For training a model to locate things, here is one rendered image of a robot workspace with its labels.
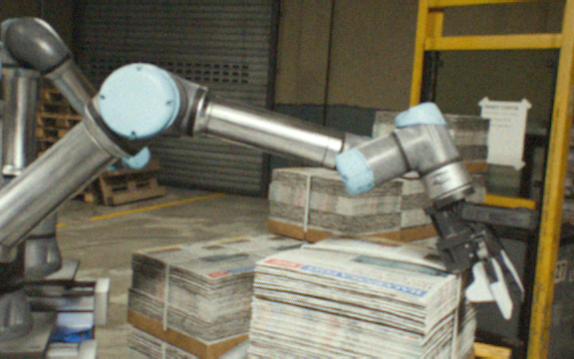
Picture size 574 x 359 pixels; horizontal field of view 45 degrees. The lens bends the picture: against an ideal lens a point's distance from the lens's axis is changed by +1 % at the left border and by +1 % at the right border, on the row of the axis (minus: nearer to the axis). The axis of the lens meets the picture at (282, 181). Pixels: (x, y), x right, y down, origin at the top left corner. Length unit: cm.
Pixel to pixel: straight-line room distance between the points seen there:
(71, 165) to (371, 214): 132
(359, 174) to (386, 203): 124
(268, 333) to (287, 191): 130
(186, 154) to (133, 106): 893
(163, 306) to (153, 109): 98
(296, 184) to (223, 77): 745
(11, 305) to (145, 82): 53
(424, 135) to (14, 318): 83
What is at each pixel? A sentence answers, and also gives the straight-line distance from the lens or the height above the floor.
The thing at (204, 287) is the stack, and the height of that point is 80.
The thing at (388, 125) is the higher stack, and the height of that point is 123.
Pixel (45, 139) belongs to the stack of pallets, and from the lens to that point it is 869.
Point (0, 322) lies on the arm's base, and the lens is 140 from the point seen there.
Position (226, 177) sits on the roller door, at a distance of 974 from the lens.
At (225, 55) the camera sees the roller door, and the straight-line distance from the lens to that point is 977.
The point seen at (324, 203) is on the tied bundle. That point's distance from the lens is 227.
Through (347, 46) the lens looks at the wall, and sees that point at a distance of 914.
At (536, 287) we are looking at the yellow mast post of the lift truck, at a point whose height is 59.
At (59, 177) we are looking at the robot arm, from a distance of 117.
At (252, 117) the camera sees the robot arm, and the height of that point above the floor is 126.
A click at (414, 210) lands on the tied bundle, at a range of 250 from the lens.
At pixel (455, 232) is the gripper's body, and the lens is 115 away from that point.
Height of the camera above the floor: 128
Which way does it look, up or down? 6 degrees down
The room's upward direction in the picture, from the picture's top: 4 degrees clockwise
